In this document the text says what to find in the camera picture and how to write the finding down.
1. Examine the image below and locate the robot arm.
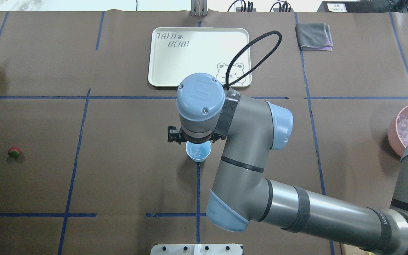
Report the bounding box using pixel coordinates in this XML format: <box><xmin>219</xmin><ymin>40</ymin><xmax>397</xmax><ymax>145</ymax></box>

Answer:
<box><xmin>176</xmin><ymin>73</ymin><xmax>408</xmax><ymax>255</ymax></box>

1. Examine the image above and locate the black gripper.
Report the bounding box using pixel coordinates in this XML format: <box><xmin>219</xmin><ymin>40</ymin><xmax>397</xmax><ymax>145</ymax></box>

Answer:
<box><xmin>184</xmin><ymin>137</ymin><xmax>218</xmax><ymax>144</ymax></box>

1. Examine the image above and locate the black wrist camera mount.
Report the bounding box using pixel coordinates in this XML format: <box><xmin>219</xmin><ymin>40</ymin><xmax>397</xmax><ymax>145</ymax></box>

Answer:
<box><xmin>167</xmin><ymin>126</ymin><xmax>187</xmax><ymax>144</ymax></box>

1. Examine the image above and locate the light blue plastic cup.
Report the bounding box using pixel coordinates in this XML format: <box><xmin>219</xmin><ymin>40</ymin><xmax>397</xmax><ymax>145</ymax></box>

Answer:
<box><xmin>186</xmin><ymin>141</ymin><xmax>212</xmax><ymax>163</ymax></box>

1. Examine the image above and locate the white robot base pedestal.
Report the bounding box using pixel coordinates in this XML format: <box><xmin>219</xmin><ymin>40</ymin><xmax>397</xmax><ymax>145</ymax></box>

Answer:
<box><xmin>150</xmin><ymin>243</ymin><xmax>244</xmax><ymax>255</ymax></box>

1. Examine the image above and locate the red strawberry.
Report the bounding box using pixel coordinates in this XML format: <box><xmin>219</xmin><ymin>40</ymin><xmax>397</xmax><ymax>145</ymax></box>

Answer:
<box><xmin>7</xmin><ymin>147</ymin><xmax>21</xmax><ymax>159</ymax></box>

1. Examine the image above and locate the grey folded cloth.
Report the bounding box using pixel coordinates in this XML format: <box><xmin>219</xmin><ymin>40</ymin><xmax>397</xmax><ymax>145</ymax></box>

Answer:
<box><xmin>296</xmin><ymin>23</ymin><xmax>334</xmax><ymax>51</ymax></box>

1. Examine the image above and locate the clear ice cube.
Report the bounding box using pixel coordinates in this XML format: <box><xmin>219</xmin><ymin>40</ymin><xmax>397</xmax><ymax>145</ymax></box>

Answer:
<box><xmin>189</xmin><ymin>147</ymin><xmax>201</xmax><ymax>158</ymax></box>

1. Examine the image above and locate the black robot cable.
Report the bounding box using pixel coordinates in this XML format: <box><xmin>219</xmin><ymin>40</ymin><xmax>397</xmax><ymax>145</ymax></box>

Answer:
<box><xmin>225</xmin><ymin>30</ymin><xmax>283</xmax><ymax>91</ymax></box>

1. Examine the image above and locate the white bear tray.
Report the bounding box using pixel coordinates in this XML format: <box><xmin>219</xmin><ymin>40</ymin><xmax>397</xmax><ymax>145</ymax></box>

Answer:
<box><xmin>148</xmin><ymin>27</ymin><xmax>252</xmax><ymax>88</ymax></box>

